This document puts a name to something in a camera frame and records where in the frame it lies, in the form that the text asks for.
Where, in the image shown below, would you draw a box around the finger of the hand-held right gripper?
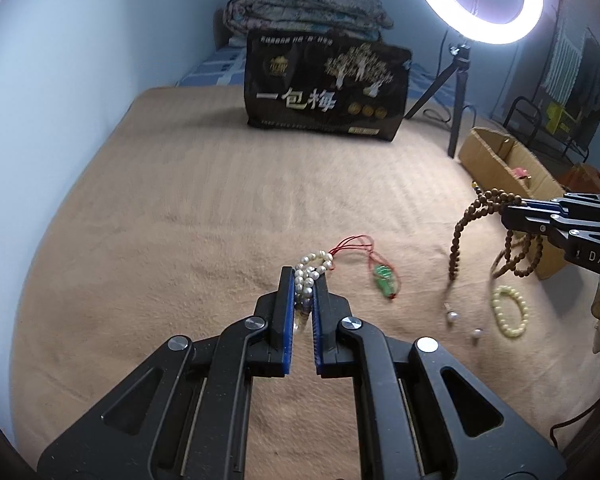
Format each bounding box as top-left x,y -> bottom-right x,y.
549,213 -> 600,252
501,192 -> 600,234

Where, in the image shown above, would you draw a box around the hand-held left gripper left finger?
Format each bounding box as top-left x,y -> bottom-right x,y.
36,266 -> 297,480

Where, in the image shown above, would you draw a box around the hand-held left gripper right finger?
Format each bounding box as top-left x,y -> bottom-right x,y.
310,275 -> 566,480

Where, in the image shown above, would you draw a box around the white pearl necklace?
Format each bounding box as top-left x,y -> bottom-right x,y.
291,254 -> 337,333

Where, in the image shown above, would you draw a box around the brown wooden bead necklace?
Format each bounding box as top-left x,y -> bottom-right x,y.
446,181 -> 545,286

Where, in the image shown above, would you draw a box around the cardboard box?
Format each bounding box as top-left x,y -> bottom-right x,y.
459,126 -> 570,280

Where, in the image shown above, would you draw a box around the orange box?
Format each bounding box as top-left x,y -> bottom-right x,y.
559,162 -> 600,197

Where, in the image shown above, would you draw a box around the black metal rack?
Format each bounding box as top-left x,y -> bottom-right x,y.
503,96 -> 588,165

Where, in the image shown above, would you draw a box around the yellow green box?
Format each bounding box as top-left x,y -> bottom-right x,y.
546,102 -> 579,134

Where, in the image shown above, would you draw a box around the black tripod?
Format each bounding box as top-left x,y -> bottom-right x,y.
403,43 -> 474,160

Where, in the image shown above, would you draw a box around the hanging dark clothes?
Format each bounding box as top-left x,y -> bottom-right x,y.
544,20 -> 600,136

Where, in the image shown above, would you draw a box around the beige blanket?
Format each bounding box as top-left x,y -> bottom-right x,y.
10,85 -> 600,480

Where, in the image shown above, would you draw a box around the black printed bag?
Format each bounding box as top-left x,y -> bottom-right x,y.
243,29 -> 414,143

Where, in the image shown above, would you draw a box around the folded floral quilt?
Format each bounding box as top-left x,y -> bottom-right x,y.
223,0 -> 395,40

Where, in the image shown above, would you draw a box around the red string green pendant necklace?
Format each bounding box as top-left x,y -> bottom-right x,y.
328,234 -> 400,303

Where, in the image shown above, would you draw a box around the yellow bead bracelet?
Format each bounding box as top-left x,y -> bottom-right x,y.
491,285 -> 530,337

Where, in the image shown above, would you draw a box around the black cable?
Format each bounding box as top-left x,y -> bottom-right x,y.
549,400 -> 600,457

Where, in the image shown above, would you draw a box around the white ring light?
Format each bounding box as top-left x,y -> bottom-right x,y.
408,0 -> 545,45

